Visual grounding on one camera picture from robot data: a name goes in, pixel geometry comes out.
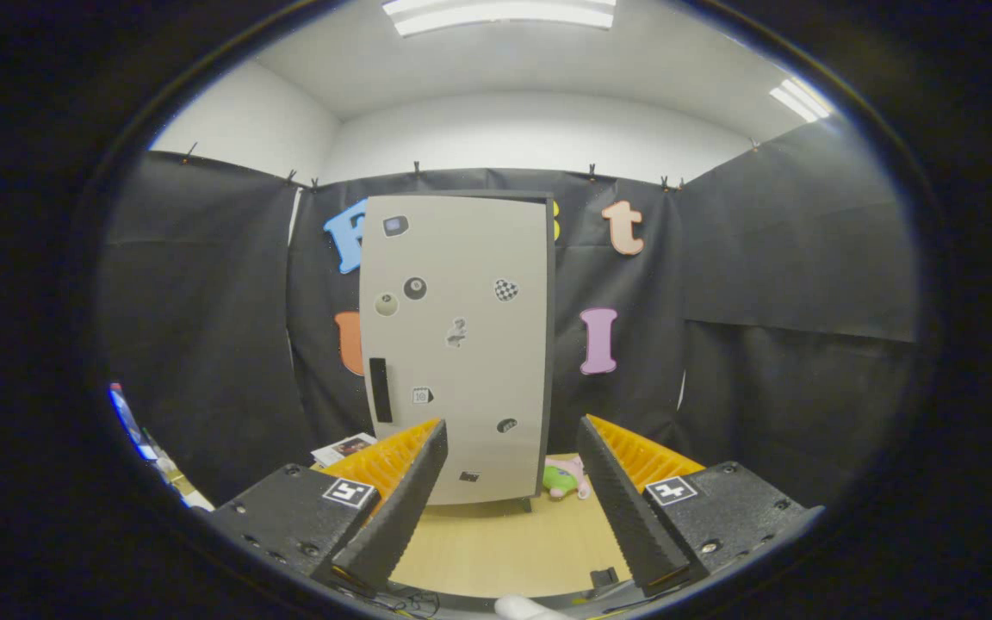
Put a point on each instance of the long ceiling light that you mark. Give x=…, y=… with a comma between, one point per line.
x=500, y=17

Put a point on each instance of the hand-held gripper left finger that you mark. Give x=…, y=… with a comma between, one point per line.
x=401, y=517

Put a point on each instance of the blue white clutter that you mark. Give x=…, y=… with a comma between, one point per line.
x=127, y=418

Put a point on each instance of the small black block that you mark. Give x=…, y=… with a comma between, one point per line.
x=604, y=579

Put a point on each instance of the grey shoe cabinet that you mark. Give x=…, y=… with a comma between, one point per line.
x=551, y=344

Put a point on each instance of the black backdrop cloth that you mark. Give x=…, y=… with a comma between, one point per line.
x=203, y=301

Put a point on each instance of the beige shoe cabinet door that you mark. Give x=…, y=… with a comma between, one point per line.
x=479, y=370

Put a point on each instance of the small ceiling light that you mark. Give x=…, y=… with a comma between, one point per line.
x=799, y=99

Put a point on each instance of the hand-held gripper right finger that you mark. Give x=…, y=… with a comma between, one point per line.
x=625, y=517

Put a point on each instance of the pink green plush toy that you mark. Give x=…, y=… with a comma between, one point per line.
x=563, y=482

